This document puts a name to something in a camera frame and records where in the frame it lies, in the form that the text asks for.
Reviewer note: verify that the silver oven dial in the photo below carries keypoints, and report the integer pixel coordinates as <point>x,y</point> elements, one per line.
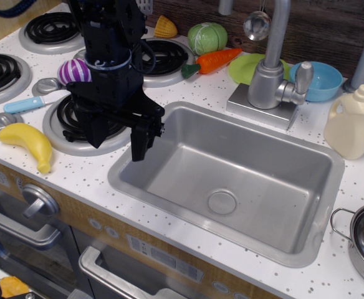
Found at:
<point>39,201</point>

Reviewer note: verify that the silver stove knob centre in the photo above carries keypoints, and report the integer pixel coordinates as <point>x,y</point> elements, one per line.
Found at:
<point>80,55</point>

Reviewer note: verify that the orange toy carrot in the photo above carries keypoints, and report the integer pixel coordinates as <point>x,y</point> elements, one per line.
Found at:
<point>210,62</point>

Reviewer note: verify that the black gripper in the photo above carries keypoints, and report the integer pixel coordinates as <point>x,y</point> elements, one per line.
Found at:
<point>113,99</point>

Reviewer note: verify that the front right black burner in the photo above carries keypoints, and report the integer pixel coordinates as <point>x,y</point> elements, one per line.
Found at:
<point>65,132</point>

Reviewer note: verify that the silver dishwasher door handle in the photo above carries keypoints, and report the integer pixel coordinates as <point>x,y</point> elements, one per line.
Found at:
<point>88,265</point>

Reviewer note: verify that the back right black burner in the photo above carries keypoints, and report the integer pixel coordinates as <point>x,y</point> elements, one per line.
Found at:
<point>170,57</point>

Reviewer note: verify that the yellow toy corn piece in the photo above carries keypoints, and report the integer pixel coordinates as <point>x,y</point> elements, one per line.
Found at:
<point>165,28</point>

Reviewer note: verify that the purple striped toy onion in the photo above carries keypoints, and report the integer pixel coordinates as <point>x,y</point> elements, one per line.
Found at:
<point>74,70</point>

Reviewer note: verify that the yellow object on floor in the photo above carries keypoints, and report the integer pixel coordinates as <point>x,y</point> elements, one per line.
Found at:
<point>12,286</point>

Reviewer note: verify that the silver stove knob middle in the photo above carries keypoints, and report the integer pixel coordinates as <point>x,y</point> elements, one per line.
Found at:
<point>45,86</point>

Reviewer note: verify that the hanging grey spatula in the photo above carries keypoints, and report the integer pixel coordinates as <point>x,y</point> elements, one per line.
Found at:
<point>145,6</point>

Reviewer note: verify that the blue handled toy knife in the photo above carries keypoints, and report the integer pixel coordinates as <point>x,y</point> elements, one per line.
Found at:
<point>35,102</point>

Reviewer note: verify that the hanging silver ladle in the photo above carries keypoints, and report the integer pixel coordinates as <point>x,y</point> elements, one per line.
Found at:
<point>258,23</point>

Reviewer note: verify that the front left black burner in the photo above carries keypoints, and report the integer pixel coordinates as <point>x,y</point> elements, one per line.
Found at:
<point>15,77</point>

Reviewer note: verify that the silver toy faucet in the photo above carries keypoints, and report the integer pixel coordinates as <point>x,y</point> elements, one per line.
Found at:
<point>270,98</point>

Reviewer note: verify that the cream detergent bottle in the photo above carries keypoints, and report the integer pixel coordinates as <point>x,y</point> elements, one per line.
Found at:
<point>344,129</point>

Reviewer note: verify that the blue toy bowl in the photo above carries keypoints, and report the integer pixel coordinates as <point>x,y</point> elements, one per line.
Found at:
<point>325,83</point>

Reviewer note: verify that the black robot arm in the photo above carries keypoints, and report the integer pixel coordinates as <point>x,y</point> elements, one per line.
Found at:
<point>112,32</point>

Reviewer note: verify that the silver sink basin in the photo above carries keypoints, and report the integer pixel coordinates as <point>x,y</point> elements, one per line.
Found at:
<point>268,192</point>

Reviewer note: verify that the green toy cabbage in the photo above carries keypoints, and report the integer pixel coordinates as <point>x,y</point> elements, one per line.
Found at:
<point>207,37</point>

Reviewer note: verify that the yellow toy banana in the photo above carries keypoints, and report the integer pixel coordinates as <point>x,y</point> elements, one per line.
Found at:
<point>31,139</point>

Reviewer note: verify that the black burner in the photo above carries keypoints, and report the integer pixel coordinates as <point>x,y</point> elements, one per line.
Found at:
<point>170,57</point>
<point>51,34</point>
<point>65,132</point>
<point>15,77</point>

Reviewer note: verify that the back left black burner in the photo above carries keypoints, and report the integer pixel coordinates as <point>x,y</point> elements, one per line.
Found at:
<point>51,34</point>

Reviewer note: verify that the green toy plate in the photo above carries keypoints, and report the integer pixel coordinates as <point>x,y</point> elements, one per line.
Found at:
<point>242,68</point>

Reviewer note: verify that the silver oven door handle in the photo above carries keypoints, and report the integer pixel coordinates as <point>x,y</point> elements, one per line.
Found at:
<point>42,239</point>

